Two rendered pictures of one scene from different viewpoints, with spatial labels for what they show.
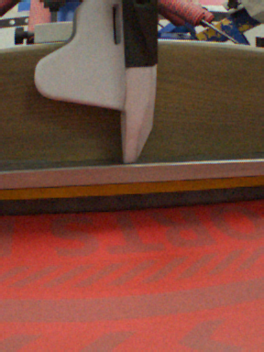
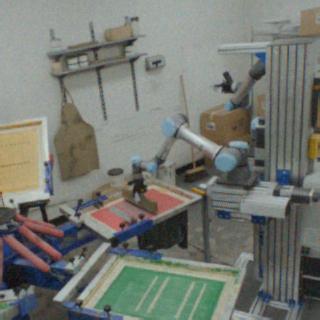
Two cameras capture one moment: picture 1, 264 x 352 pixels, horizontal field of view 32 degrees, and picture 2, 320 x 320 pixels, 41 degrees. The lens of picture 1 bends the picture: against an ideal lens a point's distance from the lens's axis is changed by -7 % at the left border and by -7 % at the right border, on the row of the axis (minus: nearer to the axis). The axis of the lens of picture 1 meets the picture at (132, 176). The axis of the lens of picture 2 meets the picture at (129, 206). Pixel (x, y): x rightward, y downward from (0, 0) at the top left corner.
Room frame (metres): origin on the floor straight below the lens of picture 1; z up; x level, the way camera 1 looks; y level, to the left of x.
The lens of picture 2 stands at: (1.46, 2.67, 2.39)
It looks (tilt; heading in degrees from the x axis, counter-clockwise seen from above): 26 degrees down; 248
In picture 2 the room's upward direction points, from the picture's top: 8 degrees counter-clockwise
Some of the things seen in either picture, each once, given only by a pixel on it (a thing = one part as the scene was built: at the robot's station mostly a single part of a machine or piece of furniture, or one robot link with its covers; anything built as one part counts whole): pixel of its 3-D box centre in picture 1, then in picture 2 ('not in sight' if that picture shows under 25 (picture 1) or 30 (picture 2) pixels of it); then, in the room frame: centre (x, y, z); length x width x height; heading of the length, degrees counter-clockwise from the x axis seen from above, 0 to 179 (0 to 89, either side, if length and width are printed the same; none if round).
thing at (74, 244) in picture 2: not in sight; (89, 237); (0.73, 0.09, 0.89); 1.24 x 0.06 x 0.06; 10
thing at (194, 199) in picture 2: not in sight; (137, 206); (0.30, 0.02, 0.97); 0.79 x 0.58 x 0.04; 10
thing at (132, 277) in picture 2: not in sight; (132, 274); (0.76, 0.89, 1.05); 1.08 x 0.61 x 0.23; 130
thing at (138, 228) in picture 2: not in sight; (133, 230); (0.49, 0.33, 0.97); 0.30 x 0.05 x 0.07; 10
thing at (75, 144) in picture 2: not in sight; (73, 132); (0.09, -2.00, 1.06); 0.53 x 0.07 x 1.05; 10
